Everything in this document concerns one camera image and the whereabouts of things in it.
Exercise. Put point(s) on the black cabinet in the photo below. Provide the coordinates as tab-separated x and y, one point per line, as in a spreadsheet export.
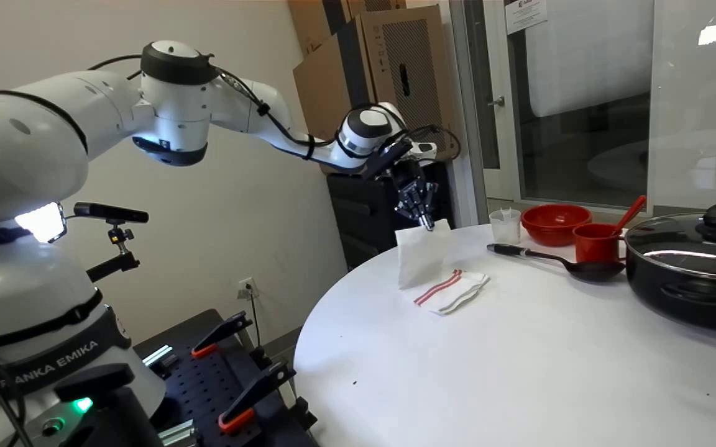
358	230

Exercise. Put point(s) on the white wall outlet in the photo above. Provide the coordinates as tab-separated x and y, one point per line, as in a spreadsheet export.
247	285

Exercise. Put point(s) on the black spatula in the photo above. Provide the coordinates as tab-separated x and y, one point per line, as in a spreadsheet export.
595	269

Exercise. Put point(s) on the red bowl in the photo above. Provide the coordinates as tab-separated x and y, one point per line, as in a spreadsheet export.
556	223

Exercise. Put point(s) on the black cooking pot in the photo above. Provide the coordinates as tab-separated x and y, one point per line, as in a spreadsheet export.
689	300

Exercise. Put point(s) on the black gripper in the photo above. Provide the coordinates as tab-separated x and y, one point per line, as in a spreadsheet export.
414	183

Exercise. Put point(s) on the white paper door sign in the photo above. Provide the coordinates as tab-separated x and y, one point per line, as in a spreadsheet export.
526	12

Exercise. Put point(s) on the small stacked cardboard box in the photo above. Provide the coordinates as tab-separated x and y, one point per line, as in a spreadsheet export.
312	21

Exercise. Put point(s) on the white towel with red stripes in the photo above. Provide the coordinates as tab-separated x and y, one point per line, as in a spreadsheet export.
420	250

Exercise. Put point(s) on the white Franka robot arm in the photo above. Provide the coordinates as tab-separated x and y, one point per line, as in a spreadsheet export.
25	139

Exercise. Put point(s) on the black camera on mount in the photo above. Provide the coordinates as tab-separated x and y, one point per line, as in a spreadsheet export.
111	213

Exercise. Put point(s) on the glass door white frame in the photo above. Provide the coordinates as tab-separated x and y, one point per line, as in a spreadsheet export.
474	100

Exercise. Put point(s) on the dark blue workbench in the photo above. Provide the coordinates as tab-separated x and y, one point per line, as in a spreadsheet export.
200	387

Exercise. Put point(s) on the large cardboard box dark print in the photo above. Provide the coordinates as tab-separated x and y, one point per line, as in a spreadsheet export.
411	50

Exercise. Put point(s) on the plain brown cardboard box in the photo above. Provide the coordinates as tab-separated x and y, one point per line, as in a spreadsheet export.
322	77

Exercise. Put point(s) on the clear plastic cup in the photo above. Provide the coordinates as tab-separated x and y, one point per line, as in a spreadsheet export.
506	227

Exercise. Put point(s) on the red measuring cup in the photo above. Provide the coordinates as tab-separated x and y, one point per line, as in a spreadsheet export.
598	243

